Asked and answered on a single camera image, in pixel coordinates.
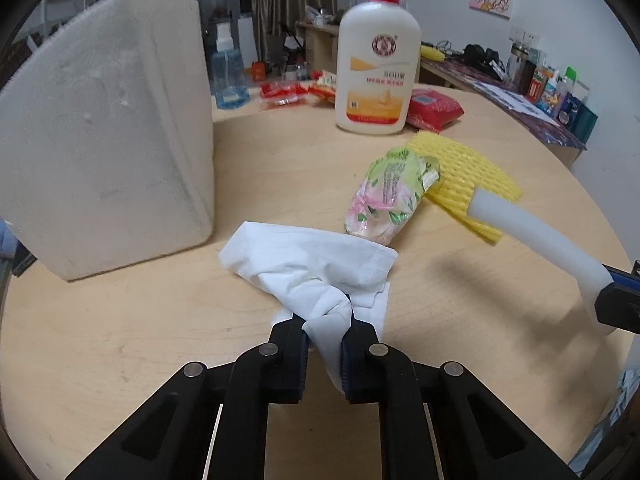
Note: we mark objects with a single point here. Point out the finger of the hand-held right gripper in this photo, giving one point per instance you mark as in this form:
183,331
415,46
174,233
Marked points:
622,275
620,307

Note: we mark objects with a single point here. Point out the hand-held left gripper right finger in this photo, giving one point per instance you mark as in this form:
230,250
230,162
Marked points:
360,375

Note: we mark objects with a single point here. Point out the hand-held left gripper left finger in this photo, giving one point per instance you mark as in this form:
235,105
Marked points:
290,375

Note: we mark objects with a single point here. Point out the white paper tissue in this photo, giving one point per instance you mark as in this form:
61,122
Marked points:
300,255

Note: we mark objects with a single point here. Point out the green floral tissue pack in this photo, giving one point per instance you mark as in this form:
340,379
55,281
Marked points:
385,195

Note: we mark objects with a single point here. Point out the yellow foam fruit net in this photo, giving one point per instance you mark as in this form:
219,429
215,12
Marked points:
465,170

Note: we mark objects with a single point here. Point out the white foam box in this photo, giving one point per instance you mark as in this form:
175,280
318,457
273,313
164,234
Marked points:
100,135

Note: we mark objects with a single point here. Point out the row of toiletry bottles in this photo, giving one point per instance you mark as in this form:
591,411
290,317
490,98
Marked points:
565,100

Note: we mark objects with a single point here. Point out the printed paper sheet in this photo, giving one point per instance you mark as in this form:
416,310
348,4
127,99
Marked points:
515,100

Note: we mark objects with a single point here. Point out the desk with patterned cover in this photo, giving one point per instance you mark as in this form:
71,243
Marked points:
500,105

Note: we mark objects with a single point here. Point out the dark steel thermos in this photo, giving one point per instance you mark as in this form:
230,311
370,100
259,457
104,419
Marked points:
521,67

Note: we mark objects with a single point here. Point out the red wet wipes pack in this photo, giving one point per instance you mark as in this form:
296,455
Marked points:
432,110

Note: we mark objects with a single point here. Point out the clear blue spray bottle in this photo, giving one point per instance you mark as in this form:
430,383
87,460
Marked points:
230,80

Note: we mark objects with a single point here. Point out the orange bag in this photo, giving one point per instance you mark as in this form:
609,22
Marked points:
258,72

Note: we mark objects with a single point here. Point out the white lotion pump bottle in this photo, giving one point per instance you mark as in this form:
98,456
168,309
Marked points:
375,60

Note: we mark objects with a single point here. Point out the light wooden desk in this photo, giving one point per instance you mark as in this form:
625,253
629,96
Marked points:
320,40

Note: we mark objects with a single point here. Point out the brown curtain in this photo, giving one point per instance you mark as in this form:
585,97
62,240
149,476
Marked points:
295,0

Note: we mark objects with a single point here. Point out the white wall socket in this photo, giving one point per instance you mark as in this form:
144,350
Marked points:
524,36

